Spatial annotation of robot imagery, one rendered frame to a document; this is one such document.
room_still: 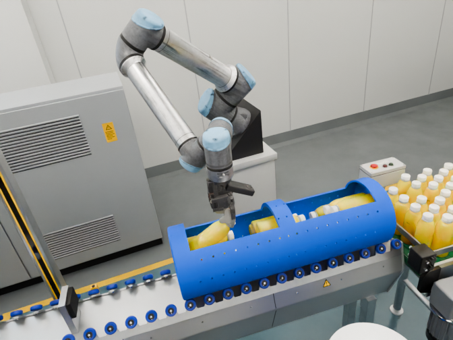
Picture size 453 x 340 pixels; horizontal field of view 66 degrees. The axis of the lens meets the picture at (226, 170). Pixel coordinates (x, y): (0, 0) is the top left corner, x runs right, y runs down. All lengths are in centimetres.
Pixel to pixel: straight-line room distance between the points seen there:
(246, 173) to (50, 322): 119
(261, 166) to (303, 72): 260
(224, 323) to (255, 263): 31
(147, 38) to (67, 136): 130
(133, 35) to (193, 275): 95
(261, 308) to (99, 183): 171
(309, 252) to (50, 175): 197
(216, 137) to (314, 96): 365
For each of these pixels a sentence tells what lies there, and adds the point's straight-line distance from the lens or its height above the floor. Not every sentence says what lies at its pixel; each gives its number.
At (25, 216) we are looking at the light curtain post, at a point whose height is 127.
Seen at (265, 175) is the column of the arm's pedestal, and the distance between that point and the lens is 210.
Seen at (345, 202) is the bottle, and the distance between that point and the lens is 150.
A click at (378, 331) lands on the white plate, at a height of 104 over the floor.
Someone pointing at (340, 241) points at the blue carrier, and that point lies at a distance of 142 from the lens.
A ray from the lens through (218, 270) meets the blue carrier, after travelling 128.
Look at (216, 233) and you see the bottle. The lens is 130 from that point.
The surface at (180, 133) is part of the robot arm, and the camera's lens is 131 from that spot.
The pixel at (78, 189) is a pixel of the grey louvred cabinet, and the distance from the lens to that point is 282.
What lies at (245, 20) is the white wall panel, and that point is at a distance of 406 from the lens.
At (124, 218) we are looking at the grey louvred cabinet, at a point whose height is 40.
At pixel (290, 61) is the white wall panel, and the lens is 438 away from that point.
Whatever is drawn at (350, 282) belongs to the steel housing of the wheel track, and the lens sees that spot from 163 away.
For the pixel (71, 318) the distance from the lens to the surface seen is 150.
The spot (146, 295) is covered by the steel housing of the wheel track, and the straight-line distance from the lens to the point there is 156.
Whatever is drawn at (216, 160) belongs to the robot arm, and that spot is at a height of 152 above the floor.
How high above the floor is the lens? 205
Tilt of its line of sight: 30 degrees down
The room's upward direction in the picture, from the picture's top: 7 degrees counter-clockwise
